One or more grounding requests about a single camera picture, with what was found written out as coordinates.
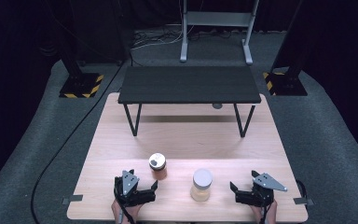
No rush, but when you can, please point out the orange spice jar silver lid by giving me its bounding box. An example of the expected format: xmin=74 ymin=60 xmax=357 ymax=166
xmin=148 ymin=152 xmax=169 ymax=181

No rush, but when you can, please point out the black raised shelf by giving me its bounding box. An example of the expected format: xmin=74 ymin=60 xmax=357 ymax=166
xmin=117 ymin=65 xmax=262 ymax=138

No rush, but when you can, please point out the left hand-held gripper cable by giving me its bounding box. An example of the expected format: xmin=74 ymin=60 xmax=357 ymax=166
xmin=114 ymin=183 xmax=137 ymax=224

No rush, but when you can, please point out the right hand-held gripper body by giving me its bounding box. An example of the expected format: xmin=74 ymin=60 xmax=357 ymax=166
xmin=234 ymin=172 xmax=289 ymax=208

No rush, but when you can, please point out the black looped cable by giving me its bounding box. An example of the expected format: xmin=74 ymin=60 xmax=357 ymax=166
xmin=295 ymin=179 xmax=310 ymax=200

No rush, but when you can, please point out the hand-held gripper cable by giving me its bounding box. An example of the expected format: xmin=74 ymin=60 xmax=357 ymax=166
xmin=114 ymin=183 xmax=137 ymax=224
xmin=259 ymin=199 xmax=275 ymax=224

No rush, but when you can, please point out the person's left hand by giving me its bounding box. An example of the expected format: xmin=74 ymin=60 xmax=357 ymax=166
xmin=111 ymin=199 xmax=144 ymax=224

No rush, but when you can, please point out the long black floor cable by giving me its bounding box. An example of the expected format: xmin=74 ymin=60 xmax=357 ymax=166
xmin=30 ymin=50 xmax=135 ymax=224

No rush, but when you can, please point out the bundle of floor cables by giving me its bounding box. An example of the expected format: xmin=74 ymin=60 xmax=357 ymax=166
xmin=131 ymin=26 xmax=185 ymax=51

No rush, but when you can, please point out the yellow jar with white lid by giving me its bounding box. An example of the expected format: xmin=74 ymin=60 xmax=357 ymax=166
xmin=189 ymin=168 xmax=214 ymax=203

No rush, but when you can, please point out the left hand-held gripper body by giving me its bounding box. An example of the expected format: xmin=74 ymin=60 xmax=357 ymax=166
xmin=114 ymin=170 xmax=157 ymax=208

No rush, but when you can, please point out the grey metal stand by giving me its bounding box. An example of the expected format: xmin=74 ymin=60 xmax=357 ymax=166
xmin=179 ymin=0 xmax=261 ymax=66

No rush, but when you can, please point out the grey table bracket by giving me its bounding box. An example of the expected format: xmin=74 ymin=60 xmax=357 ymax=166
xmin=293 ymin=197 xmax=315 ymax=206
xmin=62 ymin=194 xmax=84 ymax=206

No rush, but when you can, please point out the black stand with striped base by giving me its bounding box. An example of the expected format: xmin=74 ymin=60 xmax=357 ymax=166
xmin=55 ymin=0 xmax=104 ymax=99
xmin=262 ymin=0 xmax=309 ymax=97

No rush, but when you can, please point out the person's right hand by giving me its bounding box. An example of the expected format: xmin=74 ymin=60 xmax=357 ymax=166
xmin=250 ymin=201 xmax=279 ymax=224

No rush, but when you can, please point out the right hand-held gripper cable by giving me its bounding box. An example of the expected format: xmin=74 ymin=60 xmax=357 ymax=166
xmin=259 ymin=199 xmax=275 ymax=224

